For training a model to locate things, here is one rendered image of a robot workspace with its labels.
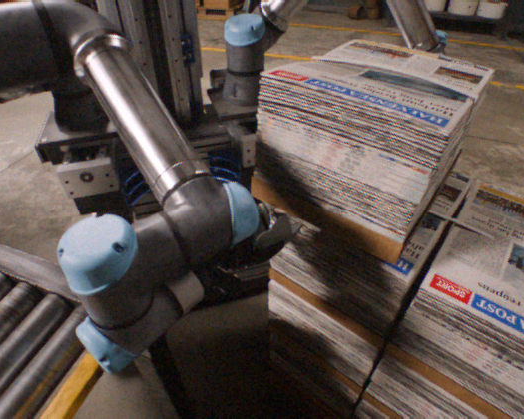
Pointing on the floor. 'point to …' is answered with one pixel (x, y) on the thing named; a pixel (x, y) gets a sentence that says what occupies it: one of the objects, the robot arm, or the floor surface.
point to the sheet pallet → (219, 7)
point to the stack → (418, 311)
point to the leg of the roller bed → (166, 383)
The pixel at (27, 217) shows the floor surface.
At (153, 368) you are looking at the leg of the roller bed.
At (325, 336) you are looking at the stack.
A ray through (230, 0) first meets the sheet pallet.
